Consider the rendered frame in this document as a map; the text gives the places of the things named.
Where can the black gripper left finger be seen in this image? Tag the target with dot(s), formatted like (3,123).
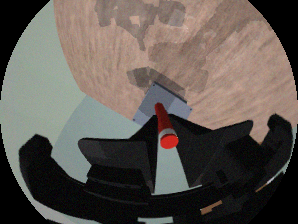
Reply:
(138,152)

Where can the grey sloped panel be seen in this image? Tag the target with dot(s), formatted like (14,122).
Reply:
(159,94)

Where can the dark red peg with bright red top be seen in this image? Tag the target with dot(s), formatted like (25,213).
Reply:
(167,134)

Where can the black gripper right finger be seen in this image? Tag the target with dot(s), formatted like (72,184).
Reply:
(198,147)

